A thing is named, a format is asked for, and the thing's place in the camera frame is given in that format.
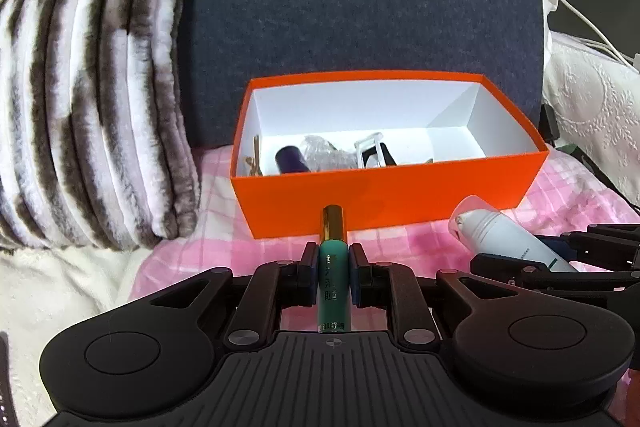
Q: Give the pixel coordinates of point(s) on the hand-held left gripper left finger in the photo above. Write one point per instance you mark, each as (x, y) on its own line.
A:
(310, 267)

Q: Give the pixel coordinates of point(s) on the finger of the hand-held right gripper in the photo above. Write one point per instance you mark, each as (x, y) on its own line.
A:
(600, 247)
(500, 267)

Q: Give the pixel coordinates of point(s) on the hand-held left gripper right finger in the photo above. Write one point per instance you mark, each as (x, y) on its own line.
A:
(357, 272)

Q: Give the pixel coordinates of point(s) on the green tube with gold cap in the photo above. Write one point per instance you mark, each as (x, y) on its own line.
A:
(334, 277)

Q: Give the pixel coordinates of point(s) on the white tube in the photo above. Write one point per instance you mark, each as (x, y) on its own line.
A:
(500, 237)

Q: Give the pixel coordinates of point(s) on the orange cardboard box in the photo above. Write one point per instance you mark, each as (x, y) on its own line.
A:
(400, 197)

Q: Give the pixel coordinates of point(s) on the dark blue bottle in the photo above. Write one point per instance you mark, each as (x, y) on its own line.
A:
(292, 161)

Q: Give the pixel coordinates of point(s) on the clear plastic bag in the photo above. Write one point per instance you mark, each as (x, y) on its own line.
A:
(325, 154)

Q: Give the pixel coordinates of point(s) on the tan gourd with stem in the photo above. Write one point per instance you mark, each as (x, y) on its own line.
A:
(256, 157)

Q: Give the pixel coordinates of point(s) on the black object with green trim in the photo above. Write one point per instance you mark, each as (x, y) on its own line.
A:
(595, 172)

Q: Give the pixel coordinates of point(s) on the pink checked sheet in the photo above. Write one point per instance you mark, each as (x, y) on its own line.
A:
(200, 207)

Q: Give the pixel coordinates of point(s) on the white lace pillow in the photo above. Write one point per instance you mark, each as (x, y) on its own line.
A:
(595, 107)

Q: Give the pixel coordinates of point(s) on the cream fleece blanket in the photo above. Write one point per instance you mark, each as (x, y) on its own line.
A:
(60, 292)

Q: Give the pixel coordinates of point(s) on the striped fluffy pillow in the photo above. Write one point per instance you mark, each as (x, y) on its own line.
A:
(90, 97)

